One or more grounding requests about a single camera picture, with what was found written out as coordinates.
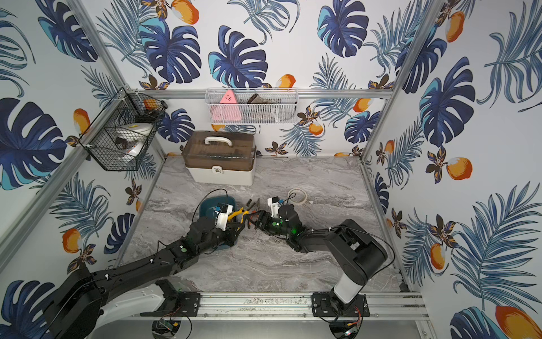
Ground brown and white toolbox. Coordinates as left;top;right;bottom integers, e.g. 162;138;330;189
182;131;257;186

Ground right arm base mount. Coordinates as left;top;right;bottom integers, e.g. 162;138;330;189
311;292;371;318

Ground yellow combination pliers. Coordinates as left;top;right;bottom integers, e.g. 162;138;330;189
227;199;260;223

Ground pink triangle item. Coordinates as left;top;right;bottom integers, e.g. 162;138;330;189
210;90;242;124

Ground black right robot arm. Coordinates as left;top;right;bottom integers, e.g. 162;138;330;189
246;205;388;305

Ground white wire wall basket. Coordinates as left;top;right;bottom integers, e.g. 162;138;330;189
205;88;299;125

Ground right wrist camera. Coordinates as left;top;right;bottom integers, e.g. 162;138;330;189
267;196;285;219

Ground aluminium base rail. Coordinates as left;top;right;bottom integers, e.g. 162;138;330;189
97;288;429;326

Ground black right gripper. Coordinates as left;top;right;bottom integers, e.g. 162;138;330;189
245;210;292;239

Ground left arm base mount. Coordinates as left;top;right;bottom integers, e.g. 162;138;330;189
140;279;201;317

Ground white masking tape roll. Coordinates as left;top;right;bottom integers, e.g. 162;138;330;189
286;188;308;206

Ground white item in black basket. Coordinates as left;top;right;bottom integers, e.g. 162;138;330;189
114;123;152;162

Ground black wire wall basket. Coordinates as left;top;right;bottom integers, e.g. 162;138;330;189
78;88;167;172

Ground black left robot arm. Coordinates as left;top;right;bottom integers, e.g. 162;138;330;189
43;217;245;338

